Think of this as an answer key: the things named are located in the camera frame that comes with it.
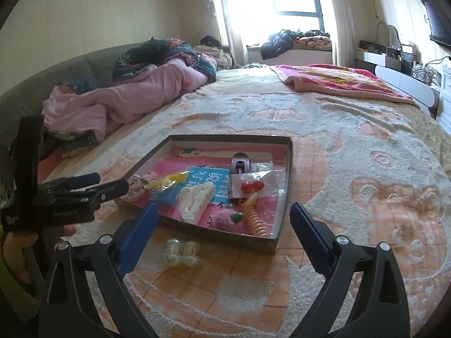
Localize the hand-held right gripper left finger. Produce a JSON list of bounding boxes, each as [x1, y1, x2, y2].
[[39, 201, 161, 338]]

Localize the pink red printed blanket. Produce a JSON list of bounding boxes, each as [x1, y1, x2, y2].
[[269, 63, 421, 107]]

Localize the white drawer cabinet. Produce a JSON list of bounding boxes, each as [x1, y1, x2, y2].
[[435, 68, 451, 132]]

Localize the white cluttered desk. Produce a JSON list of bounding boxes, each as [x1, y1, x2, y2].
[[354, 39, 423, 75]]

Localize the white rounded bed footboard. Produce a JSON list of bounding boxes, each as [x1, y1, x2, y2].
[[373, 64, 442, 117]]

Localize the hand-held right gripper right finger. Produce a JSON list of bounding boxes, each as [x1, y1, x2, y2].
[[289, 202, 411, 338]]

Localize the white curtain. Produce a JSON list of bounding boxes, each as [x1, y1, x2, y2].
[[322, 0, 357, 67], [208, 0, 248, 70]]

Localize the black flat television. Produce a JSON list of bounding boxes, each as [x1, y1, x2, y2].
[[420, 0, 451, 49]]

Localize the orange spiral hair tie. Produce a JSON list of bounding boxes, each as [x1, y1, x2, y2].
[[242, 192, 271, 239]]

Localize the yellow bracelets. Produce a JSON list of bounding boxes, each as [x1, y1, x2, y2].
[[149, 170, 191, 193]]

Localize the blue printed card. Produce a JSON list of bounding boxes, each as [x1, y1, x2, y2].
[[182, 166, 234, 208]]

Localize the folded colourful blankets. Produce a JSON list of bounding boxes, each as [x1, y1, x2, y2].
[[294, 30, 333, 51]]

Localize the pink quilt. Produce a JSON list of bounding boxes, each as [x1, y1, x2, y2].
[[41, 56, 209, 139]]

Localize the pink strawberry hair clip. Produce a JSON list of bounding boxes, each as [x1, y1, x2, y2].
[[208, 209, 245, 234]]

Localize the dark red hair claw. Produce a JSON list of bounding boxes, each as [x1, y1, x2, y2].
[[228, 151, 252, 198]]

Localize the small cream hair claw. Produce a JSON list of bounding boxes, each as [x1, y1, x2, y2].
[[163, 238, 202, 268]]

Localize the dark shallow cardboard box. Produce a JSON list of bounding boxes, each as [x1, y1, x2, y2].
[[120, 134, 294, 255]]

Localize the dark clothes pile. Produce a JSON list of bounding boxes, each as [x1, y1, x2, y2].
[[260, 29, 301, 60]]

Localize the green padded headboard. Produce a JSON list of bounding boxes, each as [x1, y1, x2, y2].
[[0, 42, 150, 184]]

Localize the person's left hand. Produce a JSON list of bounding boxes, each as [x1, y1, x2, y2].
[[0, 225, 77, 291]]

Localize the large white hair claw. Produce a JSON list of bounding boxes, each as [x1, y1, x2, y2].
[[175, 182, 216, 224]]

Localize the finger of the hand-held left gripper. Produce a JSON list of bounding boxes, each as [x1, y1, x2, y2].
[[45, 172, 101, 192], [37, 179, 130, 206]]

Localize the red cherry earrings packet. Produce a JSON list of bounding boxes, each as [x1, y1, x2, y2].
[[229, 162, 283, 202]]

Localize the dark floral blanket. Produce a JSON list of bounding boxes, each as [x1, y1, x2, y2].
[[112, 36, 218, 82]]

